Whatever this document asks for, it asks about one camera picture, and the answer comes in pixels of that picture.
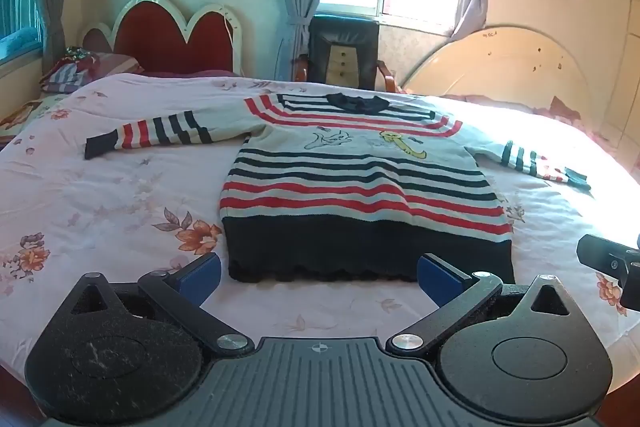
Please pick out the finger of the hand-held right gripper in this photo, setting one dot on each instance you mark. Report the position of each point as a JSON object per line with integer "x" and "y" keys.
{"x": 600, "y": 254}

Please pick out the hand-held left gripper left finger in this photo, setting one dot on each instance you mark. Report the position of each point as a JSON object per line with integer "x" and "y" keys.
{"x": 201, "y": 276}

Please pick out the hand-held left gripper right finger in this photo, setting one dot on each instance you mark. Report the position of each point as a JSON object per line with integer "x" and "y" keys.
{"x": 440, "y": 274}

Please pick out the striped knit sweater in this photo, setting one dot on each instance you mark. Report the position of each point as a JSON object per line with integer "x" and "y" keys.
{"x": 350, "y": 187}

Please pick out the floral pink bed blanket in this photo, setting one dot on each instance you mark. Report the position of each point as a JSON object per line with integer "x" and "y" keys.
{"x": 125, "y": 187}

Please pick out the cream wardrobe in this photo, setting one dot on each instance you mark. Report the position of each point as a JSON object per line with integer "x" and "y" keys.
{"x": 622, "y": 117}

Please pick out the cream arched headboard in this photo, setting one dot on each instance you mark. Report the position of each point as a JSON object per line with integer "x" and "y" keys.
{"x": 500, "y": 67}

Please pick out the pink pillow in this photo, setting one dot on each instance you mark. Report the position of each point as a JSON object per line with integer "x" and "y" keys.
{"x": 115, "y": 63}

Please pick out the red heart-shaped headboard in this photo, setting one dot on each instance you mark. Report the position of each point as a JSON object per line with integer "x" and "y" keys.
{"x": 165, "y": 39}

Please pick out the black leather chair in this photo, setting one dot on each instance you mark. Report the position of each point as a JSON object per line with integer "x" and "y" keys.
{"x": 345, "y": 52}

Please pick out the striped pillow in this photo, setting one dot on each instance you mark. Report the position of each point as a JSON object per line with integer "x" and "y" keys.
{"x": 65, "y": 74}

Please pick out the shiny ribbon bow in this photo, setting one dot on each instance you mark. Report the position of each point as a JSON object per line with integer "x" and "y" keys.
{"x": 77, "y": 53}

